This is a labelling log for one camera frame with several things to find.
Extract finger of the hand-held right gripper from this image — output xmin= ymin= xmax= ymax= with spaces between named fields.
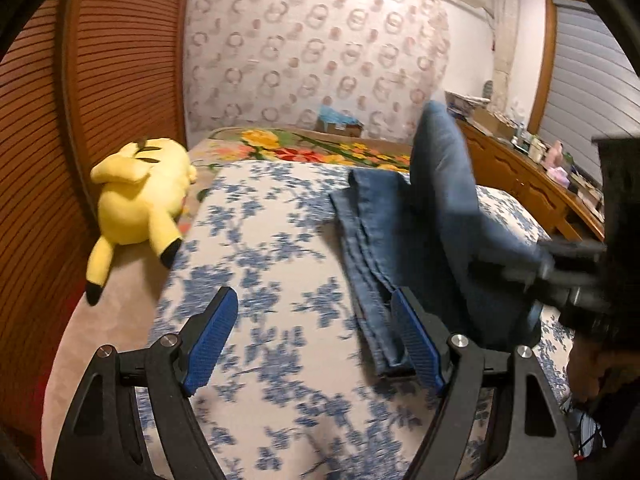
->
xmin=495 ymin=262 xmax=608 ymax=308
xmin=535 ymin=239 xmax=608 ymax=262

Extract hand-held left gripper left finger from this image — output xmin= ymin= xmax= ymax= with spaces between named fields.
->
xmin=50 ymin=285 xmax=240 ymax=480

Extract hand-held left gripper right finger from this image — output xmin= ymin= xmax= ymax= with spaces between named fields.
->
xmin=390 ymin=287 xmax=581 ymax=480

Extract blue denim pants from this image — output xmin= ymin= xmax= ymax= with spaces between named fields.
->
xmin=329 ymin=101 xmax=556 ymax=378

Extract person's right hand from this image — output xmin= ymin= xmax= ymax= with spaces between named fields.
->
xmin=566 ymin=331 xmax=623 ymax=407

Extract brown wooden cabinet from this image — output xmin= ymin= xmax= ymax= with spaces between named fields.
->
xmin=457 ymin=120 xmax=608 ymax=241

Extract white blue floral blanket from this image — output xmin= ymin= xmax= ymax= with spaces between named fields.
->
xmin=135 ymin=162 xmax=576 ymax=480

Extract open cardboard box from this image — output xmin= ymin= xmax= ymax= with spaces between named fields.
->
xmin=470 ymin=107 xmax=516 ymax=138

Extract grey window shutter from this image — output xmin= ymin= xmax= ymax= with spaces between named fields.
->
xmin=542 ymin=0 xmax=640 ymax=161

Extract yellow plush toy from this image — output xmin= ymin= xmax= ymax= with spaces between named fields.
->
xmin=85 ymin=137 xmax=198 ymax=306

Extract stack of papers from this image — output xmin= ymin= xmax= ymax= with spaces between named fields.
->
xmin=445 ymin=91 xmax=488 ymax=118

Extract cardboard box with blue contents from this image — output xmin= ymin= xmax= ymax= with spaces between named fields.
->
xmin=315 ymin=105 xmax=363 ymax=137

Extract brown louvered wooden wardrobe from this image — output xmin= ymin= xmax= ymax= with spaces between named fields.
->
xmin=0 ymin=0 xmax=193 ymax=461

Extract circle print curtain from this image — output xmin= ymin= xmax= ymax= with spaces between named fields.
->
xmin=185 ymin=0 xmax=451 ymax=143

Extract red black cables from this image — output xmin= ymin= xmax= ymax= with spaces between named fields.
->
xmin=570 ymin=407 xmax=608 ymax=462

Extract white wall pipe cover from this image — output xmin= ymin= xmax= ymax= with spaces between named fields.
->
xmin=492 ymin=0 xmax=520 ymax=111

